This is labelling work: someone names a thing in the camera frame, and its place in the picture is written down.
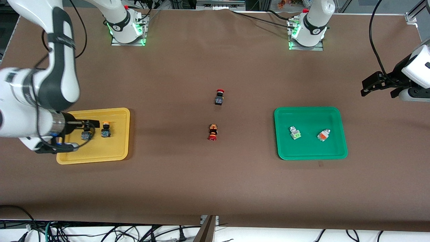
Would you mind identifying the yellow plastic tray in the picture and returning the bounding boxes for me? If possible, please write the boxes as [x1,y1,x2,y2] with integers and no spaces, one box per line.
[56,108,131,165]

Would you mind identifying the green plastic tray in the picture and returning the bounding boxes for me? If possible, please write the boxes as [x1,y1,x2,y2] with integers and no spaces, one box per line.
[274,107,348,160]

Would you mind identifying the brown table cover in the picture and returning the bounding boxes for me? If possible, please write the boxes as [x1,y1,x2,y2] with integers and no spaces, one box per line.
[0,6,430,232]

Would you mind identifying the grey device behind table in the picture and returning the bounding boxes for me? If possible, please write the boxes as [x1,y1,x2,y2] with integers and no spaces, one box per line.
[196,0,246,11]

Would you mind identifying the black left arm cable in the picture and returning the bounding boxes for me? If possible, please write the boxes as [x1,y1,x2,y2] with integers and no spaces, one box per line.
[368,0,390,78]

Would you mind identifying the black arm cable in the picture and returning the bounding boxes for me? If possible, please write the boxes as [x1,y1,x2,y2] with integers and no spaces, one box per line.
[41,0,88,60]
[368,0,390,78]

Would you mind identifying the aluminium frame profile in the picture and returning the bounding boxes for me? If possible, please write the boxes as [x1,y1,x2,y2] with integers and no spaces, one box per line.
[405,0,430,25]

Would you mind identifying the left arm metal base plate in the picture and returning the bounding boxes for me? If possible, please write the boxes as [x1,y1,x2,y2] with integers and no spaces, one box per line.
[287,18,325,51]

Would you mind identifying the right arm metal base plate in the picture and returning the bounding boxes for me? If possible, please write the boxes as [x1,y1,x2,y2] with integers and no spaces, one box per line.
[111,13,149,47]

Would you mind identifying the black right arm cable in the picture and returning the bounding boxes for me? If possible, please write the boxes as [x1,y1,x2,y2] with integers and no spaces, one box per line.
[41,0,88,60]

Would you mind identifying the tangled cables under table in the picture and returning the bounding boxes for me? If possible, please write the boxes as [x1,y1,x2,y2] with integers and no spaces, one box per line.
[0,205,202,242]

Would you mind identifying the black cable on table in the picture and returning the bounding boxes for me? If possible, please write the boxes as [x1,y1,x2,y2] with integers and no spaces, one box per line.
[230,9,298,29]

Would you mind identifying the metal table post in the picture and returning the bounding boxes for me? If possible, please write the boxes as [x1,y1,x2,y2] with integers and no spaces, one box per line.
[192,215,219,242]

